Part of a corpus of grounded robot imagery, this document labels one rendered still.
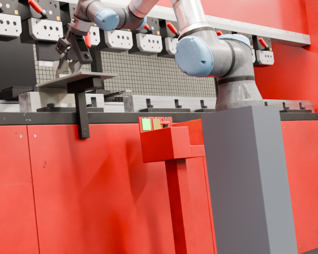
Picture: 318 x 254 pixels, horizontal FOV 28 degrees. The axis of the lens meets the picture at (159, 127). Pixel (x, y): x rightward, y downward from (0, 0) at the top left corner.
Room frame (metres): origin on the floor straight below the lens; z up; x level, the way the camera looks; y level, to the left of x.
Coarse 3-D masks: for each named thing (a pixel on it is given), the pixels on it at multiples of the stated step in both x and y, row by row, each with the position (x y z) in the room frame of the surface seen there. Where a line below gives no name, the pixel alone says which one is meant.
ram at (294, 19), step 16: (64, 0) 2.49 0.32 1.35; (160, 0) 2.94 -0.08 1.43; (208, 0) 3.24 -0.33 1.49; (224, 0) 3.35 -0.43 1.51; (240, 0) 3.47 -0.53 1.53; (256, 0) 3.60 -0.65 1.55; (272, 0) 3.74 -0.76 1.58; (288, 0) 3.89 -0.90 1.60; (160, 16) 2.93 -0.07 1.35; (224, 16) 3.34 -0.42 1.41; (240, 16) 3.46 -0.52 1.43; (256, 16) 3.59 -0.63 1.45; (272, 16) 3.72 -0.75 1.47; (288, 16) 3.87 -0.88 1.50; (304, 16) 4.03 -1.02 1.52; (256, 32) 3.57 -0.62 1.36; (304, 32) 4.01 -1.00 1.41
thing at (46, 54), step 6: (36, 42) 2.42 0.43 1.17; (42, 42) 2.43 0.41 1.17; (48, 42) 2.45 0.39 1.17; (36, 48) 2.42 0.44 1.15; (42, 48) 2.43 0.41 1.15; (48, 48) 2.45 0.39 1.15; (54, 48) 2.47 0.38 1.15; (36, 54) 2.42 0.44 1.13; (42, 54) 2.42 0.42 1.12; (48, 54) 2.45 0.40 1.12; (54, 54) 2.47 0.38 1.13; (42, 60) 2.43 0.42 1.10; (48, 60) 2.45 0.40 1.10; (54, 60) 2.47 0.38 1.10; (48, 66) 2.45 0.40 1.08
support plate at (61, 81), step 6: (78, 72) 2.22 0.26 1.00; (84, 72) 2.22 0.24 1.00; (90, 72) 2.24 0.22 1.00; (60, 78) 2.28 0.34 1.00; (66, 78) 2.26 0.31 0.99; (72, 78) 2.27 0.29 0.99; (78, 78) 2.29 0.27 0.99; (84, 78) 2.30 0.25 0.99; (102, 78) 2.35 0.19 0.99; (108, 78) 2.36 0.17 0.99; (42, 84) 2.35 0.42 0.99; (48, 84) 2.34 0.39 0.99; (54, 84) 2.36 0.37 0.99; (60, 84) 2.37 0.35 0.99; (66, 84) 2.39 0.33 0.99
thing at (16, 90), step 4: (8, 88) 2.57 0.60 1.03; (12, 88) 2.55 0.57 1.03; (16, 88) 2.56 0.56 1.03; (20, 88) 2.58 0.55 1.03; (24, 88) 2.59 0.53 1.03; (28, 88) 2.61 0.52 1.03; (0, 92) 2.59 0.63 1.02; (4, 92) 2.57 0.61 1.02; (8, 92) 2.55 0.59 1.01; (12, 92) 2.53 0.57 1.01; (16, 92) 2.55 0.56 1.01; (20, 92) 2.56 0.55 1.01; (24, 92) 2.55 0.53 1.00; (0, 96) 2.59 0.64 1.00; (4, 96) 2.57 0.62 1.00; (8, 96) 2.55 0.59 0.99; (12, 96) 2.53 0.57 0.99; (16, 96) 2.55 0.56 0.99
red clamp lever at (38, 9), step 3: (30, 0) 2.32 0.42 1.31; (33, 0) 2.32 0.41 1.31; (30, 3) 2.32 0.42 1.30; (33, 3) 2.32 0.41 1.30; (36, 3) 2.33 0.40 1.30; (33, 6) 2.33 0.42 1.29; (36, 6) 2.33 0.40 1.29; (39, 6) 2.34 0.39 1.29; (36, 9) 2.34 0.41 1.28; (39, 9) 2.34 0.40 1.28; (39, 12) 2.35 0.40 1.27; (42, 12) 2.36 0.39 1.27; (42, 15) 2.36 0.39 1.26; (45, 15) 2.36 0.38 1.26; (48, 15) 2.37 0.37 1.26; (42, 18) 2.37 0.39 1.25; (45, 18) 2.37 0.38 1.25
